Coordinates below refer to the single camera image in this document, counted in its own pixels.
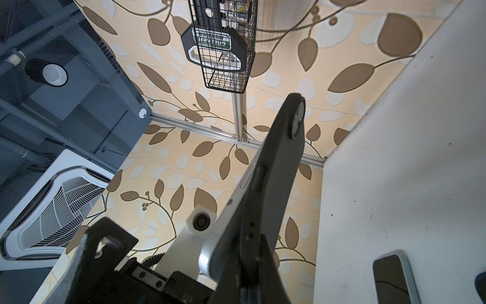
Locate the back wire basket black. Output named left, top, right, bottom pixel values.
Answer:
left=183, top=1, right=259, bottom=94

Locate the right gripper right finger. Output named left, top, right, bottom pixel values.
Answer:
left=214, top=235, right=291, bottom=303

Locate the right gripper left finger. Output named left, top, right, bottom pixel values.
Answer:
left=44, top=217, right=138, bottom=303

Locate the phone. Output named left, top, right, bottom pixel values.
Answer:
left=373, top=250, right=421, bottom=304
left=199, top=93, right=306, bottom=282
left=475, top=272, right=486, bottom=304

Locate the ceiling air conditioner vent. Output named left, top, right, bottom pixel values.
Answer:
left=1, top=149, right=114, bottom=271

